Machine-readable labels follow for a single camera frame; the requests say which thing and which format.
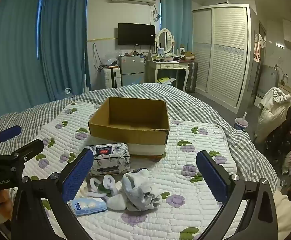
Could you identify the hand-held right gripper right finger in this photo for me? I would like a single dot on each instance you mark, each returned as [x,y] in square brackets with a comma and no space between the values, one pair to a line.
[211,177]

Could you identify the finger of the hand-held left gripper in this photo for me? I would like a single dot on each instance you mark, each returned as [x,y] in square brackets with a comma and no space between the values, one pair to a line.
[28,149]
[9,132]

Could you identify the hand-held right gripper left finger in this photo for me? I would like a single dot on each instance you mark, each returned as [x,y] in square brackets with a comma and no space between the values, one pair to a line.
[77,176]

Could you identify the blue pocket tissue packet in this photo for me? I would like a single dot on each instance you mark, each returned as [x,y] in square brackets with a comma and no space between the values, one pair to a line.
[88,206]

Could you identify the white green-trimmed sock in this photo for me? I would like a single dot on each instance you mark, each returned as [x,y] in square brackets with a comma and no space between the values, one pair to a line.
[109,183]

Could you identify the floral tissue pack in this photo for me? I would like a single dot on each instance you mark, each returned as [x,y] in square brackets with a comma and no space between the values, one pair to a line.
[110,160]

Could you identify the plain white sock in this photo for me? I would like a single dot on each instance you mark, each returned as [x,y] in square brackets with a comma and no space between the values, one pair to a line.
[116,202]

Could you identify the brown cardboard box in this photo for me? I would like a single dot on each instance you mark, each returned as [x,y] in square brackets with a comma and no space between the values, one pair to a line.
[125,135]

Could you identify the grey cloth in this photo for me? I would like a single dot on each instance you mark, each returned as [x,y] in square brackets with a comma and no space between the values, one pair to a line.
[140,190]

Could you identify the quilted floral bed mat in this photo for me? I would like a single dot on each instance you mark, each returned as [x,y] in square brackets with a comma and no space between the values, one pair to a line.
[185,142]

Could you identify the drink cup with straw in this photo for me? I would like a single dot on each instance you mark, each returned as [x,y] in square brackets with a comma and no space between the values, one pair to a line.
[240,124]

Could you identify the wide blue curtain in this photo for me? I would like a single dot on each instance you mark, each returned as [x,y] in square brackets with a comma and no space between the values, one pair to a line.
[63,42]
[8,55]

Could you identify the white duvet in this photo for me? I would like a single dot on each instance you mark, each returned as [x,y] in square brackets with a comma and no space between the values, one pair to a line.
[288,210]

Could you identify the dark floral cloth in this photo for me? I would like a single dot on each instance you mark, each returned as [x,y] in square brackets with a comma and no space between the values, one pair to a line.
[285,135]

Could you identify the white jacket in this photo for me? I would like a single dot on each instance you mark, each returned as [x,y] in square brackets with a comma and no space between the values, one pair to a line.
[273,115]

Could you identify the white pole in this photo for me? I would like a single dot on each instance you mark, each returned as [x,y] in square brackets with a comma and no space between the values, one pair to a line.
[86,72]

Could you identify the dark suitcase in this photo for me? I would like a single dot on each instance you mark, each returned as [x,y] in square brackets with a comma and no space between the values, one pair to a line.
[191,77]

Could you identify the white suitcase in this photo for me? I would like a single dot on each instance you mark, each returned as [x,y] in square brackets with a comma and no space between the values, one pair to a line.
[109,78]

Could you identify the grey checkered bed sheet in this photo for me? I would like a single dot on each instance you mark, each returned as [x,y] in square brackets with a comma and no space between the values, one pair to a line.
[148,90]

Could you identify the white dressing table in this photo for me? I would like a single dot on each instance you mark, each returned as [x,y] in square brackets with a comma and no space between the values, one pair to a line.
[168,66]

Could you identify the grey small fridge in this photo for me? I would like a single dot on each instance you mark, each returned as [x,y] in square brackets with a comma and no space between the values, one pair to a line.
[131,67]

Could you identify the white slatted wardrobe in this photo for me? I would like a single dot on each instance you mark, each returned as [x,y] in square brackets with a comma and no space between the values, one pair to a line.
[223,55]

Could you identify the small cardboard box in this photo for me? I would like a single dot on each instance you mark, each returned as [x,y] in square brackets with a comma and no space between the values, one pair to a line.
[187,55]

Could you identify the pink hanging garment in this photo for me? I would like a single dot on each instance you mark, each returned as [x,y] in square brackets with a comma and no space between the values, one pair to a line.
[258,47]

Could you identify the oval white vanity mirror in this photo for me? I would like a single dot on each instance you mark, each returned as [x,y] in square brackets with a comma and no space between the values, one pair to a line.
[165,40]

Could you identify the narrow blue curtain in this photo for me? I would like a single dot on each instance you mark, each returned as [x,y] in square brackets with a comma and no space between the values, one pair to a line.
[183,22]

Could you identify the black wall television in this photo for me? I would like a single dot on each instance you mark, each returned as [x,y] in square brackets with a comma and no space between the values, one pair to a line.
[135,33]

